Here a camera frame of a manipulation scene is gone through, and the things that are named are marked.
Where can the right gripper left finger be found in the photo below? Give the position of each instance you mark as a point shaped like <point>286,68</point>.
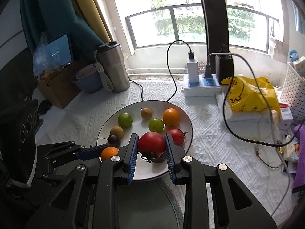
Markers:
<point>118,170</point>

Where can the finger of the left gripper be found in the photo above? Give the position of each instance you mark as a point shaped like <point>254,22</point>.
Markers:
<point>69,151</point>
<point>57,169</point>

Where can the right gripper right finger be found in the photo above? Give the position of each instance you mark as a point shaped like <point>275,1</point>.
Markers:
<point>185,170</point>

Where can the large orange fruit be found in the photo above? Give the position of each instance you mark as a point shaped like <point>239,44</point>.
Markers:
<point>108,153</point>

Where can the red tomato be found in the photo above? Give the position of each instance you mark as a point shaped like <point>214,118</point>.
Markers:
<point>152,142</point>
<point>178,136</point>

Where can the green plum fruit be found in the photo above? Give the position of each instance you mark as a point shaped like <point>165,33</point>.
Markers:
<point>125,120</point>
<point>156,125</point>

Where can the small yellow-brown fruit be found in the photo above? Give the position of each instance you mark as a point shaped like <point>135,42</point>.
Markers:
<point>146,113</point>

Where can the dark purple fruit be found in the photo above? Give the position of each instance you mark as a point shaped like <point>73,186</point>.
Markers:
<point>114,140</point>

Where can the grey round tray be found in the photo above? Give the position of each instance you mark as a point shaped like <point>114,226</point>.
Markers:
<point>148,204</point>

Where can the brown cardboard box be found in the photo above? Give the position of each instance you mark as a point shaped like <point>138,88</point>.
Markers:
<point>61,90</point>

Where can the blue bowl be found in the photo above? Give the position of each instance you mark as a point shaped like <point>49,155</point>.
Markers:
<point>88,79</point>

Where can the white paper packet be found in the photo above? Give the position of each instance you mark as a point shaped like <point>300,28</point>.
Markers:
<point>235,116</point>

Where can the white power strip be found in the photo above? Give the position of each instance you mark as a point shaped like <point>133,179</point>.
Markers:
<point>201,89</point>

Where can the yellow plastic bag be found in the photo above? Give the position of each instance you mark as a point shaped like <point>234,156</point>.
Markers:
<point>251,95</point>

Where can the grey plug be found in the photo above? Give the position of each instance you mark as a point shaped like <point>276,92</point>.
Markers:
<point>208,73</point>

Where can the tablet screen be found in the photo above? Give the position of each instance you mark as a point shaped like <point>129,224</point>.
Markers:
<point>60,50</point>

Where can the stainless steel tumbler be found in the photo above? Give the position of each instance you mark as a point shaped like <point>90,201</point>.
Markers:
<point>110,65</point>

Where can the white charger adapter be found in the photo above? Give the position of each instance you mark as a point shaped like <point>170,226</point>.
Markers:
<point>192,66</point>

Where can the small red white box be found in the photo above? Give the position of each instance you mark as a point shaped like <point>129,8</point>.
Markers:
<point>285,117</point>

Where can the black charger adapter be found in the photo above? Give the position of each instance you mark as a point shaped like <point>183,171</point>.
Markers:
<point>224,67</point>

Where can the purple pouch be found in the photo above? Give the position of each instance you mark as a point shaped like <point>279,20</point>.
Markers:
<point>299,177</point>

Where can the white woven basket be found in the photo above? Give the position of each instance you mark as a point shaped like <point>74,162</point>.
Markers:
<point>293,94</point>

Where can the yellow curtain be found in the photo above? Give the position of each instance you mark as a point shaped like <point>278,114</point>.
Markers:
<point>94,17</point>

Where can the teal curtain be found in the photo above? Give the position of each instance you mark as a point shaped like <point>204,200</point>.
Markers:
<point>55,18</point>

